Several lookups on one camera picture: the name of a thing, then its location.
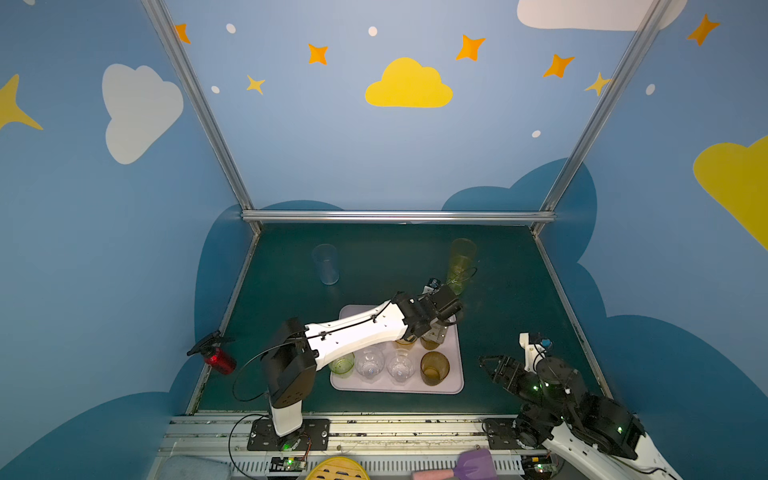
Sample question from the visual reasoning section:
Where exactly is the tall blue textured cup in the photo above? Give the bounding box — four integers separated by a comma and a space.
311, 244, 340, 286

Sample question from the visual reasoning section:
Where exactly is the brown textured cup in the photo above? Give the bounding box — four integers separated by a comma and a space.
420, 351, 450, 386
420, 337, 440, 351

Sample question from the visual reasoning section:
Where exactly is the tall yellow cup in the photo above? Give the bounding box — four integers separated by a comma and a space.
450, 238, 477, 262

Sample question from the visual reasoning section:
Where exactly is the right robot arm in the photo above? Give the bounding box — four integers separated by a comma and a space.
479, 354, 681, 479

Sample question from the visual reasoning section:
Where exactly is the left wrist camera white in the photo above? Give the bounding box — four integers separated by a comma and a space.
422, 278, 442, 294

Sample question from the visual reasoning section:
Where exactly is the small green cup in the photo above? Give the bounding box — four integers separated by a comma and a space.
328, 353, 356, 378

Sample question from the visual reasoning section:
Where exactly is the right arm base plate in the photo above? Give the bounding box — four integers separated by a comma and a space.
482, 418, 549, 450

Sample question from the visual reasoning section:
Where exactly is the yellow transparent cup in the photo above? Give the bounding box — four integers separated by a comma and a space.
394, 340, 416, 352

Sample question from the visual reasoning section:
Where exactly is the tall green cup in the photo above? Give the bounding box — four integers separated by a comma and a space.
446, 255, 477, 295

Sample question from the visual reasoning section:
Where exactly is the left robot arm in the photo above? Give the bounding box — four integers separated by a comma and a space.
255, 286, 463, 437

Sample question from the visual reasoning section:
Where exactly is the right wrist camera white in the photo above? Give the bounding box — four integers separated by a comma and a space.
519, 332, 552, 372

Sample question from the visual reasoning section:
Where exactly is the clear faceted glass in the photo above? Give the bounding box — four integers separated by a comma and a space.
386, 349, 417, 384
354, 345, 385, 381

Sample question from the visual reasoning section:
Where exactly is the yellow round lid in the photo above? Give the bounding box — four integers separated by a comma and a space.
306, 456, 370, 480

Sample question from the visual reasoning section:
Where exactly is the pink plastic tray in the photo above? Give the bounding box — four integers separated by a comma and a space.
330, 326, 464, 395

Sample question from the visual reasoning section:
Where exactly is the purple toy shovel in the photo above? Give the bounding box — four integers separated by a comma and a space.
412, 449, 498, 480

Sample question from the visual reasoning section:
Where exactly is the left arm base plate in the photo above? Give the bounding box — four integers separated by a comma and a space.
247, 417, 331, 452

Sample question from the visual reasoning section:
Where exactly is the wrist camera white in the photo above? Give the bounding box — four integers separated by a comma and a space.
519, 332, 552, 372
422, 278, 442, 294

